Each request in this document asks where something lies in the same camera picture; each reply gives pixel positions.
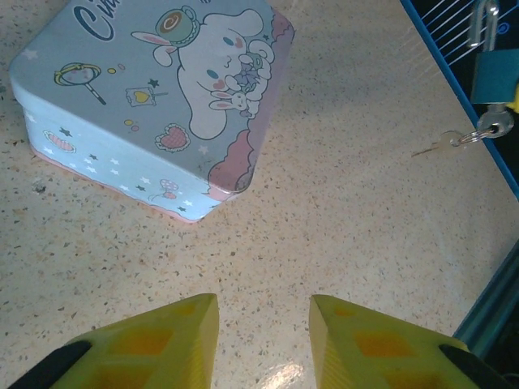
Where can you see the teal padlock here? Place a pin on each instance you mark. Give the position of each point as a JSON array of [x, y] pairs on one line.
[[494, 77]]

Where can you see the pastel cartoon tin box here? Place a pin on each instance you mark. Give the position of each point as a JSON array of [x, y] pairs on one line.
[[121, 101]]

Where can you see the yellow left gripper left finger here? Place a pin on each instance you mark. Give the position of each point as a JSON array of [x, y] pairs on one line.
[[162, 348]]

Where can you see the small silver key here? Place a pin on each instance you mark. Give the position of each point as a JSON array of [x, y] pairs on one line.
[[498, 121], [442, 142]]

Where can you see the blue table edge strip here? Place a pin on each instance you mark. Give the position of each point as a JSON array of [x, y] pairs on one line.
[[452, 77]]

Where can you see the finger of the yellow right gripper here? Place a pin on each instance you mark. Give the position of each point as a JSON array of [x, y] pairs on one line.
[[515, 99]]

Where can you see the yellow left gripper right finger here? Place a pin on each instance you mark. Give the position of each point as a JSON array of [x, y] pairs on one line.
[[365, 352]]

